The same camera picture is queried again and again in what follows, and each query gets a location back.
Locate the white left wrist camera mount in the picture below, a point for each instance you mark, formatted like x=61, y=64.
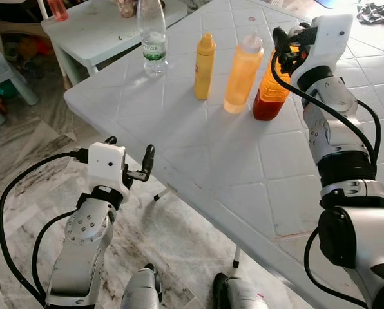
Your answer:
x=105, y=164

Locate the pale blue plastic stool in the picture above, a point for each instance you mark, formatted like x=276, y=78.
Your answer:
x=11, y=74

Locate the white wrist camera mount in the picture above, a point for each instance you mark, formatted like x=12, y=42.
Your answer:
x=327, y=42
x=105, y=164

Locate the grey patterned cloth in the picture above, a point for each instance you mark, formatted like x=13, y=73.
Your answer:
x=379, y=13

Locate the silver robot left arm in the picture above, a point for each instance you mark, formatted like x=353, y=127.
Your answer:
x=82, y=244

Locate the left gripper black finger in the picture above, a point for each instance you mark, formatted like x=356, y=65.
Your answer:
x=148, y=159
x=111, y=140

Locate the silver robot leg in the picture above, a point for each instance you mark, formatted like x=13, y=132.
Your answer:
x=240, y=296
x=140, y=290

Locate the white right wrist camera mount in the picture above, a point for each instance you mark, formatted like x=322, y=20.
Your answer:
x=327, y=42

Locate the red orange sauce bottle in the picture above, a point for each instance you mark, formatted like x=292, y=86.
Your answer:
x=269, y=96

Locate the red plastic cup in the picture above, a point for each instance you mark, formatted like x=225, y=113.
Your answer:
x=58, y=8

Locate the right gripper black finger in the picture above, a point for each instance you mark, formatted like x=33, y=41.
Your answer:
x=279, y=42
x=303, y=26

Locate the silver robot left leg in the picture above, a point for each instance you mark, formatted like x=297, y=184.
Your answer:
x=140, y=290

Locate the pale orange squeeze bottle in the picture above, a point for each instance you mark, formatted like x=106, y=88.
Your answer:
x=242, y=77

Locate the clear green label water bottle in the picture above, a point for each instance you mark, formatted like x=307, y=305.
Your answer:
x=153, y=45

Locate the silver robot right leg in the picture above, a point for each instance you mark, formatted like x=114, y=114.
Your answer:
x=240, y=296

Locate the white plastic table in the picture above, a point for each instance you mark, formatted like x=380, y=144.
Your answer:
x=230, y=167

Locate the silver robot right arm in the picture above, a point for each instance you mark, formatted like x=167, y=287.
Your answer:
x=334, y=135

